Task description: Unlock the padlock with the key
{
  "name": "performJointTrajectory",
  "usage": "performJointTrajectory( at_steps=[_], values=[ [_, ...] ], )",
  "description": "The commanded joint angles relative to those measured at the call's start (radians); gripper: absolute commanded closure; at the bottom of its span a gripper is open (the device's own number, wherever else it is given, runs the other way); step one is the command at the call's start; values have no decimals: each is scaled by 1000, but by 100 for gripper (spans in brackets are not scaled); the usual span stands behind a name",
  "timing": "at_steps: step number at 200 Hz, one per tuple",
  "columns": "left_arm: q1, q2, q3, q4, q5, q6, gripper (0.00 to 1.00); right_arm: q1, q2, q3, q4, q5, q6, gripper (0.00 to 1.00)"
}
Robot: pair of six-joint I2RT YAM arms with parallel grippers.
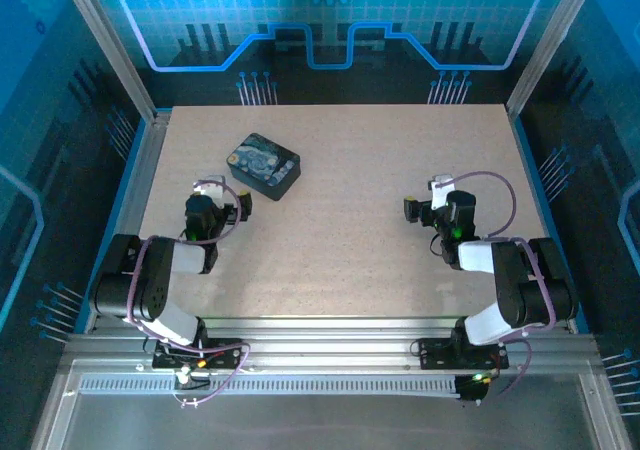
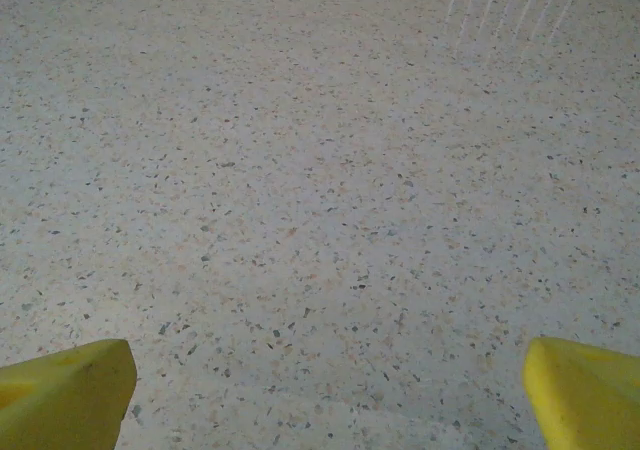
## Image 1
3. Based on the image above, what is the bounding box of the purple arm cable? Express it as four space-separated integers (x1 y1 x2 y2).
122 179 251 407
442 170 559 396

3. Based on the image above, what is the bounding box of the aluminium frame post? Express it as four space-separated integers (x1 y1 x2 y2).
504 0 604 117
55 0 160 122

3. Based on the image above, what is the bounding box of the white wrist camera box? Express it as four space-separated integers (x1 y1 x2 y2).
193 173 227 207
427 173 456 209

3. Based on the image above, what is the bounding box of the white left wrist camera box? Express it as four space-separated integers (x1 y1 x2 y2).
193 173 227 207

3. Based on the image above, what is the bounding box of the starry night print box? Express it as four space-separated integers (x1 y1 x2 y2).
225 132 302 202

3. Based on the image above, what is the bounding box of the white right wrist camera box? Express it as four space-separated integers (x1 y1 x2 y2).
427 173 456 209

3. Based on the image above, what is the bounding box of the black controller box green light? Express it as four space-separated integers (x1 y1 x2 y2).
454 373 494 404

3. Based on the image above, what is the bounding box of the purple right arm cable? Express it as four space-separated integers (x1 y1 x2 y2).
442 170 559 396

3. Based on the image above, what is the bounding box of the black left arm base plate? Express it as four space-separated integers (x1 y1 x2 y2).
151 338 251 370

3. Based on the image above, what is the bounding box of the aluminium side rail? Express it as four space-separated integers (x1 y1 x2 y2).
83 111 172 332

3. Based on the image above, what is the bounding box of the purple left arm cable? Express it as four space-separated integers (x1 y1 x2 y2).
122 179 251 407

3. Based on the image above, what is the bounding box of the slotted grey cable duct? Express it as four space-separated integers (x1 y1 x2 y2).
78 375 462 397

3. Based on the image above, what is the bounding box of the aluminium frame rail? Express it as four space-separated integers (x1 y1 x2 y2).
63 316 599 367

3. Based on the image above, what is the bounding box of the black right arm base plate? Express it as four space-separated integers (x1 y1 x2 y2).
416 337 510 370

